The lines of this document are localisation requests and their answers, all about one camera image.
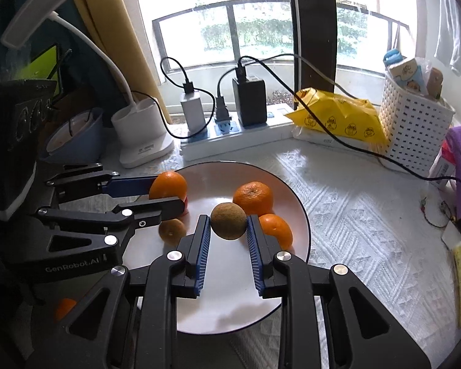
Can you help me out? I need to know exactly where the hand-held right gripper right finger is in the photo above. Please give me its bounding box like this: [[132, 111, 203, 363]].
[[246, 214, 433, 369]]

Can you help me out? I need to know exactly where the pink and white box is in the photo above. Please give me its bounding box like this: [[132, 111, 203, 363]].
[[430, 138, 461, 189]]

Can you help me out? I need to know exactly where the grey hanging garment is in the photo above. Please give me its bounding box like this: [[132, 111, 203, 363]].
[[434, 0, 461, 77]]

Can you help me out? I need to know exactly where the white plastic basket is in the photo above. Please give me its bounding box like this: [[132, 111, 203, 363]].
[[377, 70, 457, 175]]

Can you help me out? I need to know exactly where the white power strip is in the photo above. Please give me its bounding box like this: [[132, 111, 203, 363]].
[[180, 102, 304, 162]]

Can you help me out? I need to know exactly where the black charger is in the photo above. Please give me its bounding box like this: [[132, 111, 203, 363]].
[[231, 77, 269, 127]]

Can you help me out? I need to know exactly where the tablet with green screen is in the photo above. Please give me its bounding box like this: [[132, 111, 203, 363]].
[[21, 44, 64, 97]]

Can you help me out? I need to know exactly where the dark balcony railing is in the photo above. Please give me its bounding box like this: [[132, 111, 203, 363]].
[[152, 0, 412, 85]]

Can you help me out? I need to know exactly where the black cable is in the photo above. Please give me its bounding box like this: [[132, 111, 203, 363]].
[[236, 54, 461, 196], [132, 57, 216, 139]]

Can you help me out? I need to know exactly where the printed packet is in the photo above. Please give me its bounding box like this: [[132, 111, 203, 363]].
[[388, 57, 427, 95]]

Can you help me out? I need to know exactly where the dark window frame post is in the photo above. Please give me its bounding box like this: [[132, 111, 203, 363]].
[[286, 0, 339, 93]]

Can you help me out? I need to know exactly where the brown packet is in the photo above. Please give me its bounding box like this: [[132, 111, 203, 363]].
[[426, 67, 444, 98]]

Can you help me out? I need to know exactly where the pink bowl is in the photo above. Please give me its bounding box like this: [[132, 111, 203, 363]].
[[46, 113, 95, 150]]

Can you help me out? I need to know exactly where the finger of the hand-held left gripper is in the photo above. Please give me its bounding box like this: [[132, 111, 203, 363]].
[[36, 196, 187, 240], [44, 162, 163, 204]]

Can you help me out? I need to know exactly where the white plate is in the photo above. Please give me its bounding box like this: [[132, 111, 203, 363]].
[[121, 161, 313, 335]]

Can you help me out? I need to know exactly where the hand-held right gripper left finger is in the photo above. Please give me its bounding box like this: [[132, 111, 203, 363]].
[[23, 214, 212, 369]]

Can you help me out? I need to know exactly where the white textured tablecloth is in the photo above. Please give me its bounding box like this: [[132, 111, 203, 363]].
[[8, 134, 461, 369]]

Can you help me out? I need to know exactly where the white charger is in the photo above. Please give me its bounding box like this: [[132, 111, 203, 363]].
[[180, 91, 209, 133]]

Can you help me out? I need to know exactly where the black power plug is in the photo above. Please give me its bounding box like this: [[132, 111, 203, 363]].
[[214, 92, 231, 125]]

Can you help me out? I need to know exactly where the white desk lamp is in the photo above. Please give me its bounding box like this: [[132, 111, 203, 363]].
[[2, 0, 174, 170]]

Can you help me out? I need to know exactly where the yellow wipes pack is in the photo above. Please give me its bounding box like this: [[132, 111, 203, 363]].
[[284, 88, 390, 150]]

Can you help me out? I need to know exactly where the orange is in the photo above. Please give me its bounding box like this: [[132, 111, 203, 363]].
[[149, 171, 188, 200], [258, 213, 294, 250], [55, 298, 77, 321], [232, 181, 274, 216]]

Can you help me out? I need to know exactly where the yellow curtain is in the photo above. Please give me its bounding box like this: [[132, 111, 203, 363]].
[[73, 0, 170, 124]]

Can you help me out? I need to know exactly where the blue bowl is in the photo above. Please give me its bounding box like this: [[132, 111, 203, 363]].
[[38, 108, 105, 164]]

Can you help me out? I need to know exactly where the teal curtain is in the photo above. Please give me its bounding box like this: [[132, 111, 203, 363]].
[[8, 0, 127, 124]]

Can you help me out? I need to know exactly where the small tan round fruit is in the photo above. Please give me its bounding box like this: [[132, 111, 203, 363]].
[[210, 202, 248, 240], [158, 218, 187, 244]]

